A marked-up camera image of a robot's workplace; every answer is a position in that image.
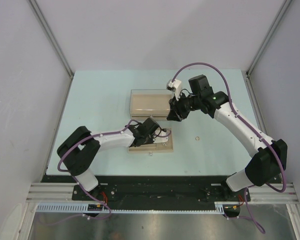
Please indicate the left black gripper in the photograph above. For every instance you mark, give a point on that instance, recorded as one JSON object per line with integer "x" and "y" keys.
{"x": 150, "y": 141}

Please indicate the grey slotted cable duct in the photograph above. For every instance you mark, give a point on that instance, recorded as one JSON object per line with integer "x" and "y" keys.
{"x": 92, "y": 208}

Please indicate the left aluminium frame post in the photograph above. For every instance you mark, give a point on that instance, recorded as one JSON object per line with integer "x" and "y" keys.
{"x": 38, "y": 13}

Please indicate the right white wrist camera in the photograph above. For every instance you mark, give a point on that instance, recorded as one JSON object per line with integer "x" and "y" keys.
{"x": 175, "y": 86}

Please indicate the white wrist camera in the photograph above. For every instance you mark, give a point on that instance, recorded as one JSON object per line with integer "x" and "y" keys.
{"x": 162, "y": 136}
{"x": 175, "y": 86}

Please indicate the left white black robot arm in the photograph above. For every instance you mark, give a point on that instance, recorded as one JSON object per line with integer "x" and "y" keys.
{"x": 79, "y": 150}

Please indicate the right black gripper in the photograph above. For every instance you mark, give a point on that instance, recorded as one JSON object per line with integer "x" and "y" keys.
{"x": 176, "y": 111}

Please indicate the aluminium frame post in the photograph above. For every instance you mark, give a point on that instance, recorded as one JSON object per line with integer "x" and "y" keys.
{"x": 38, "y": 13}
{"x": 284, "y": 8}

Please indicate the beige velvet ring tray drawer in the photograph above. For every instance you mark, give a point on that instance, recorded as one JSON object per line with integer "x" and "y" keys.
{"x": 165, "y": 147}

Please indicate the right aluminium frame post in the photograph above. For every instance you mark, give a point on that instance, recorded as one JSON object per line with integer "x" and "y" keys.
{"x": 284, "y": 8}

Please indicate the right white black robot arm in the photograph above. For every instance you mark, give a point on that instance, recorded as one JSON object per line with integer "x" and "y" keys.
{"x": 268, "y": 156}

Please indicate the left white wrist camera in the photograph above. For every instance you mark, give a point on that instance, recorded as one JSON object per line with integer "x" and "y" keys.
{"x": 162, "y": 136}

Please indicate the beige jewelry box clear case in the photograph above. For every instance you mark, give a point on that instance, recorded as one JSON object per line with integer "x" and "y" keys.
{"x": 149, "y": 103}

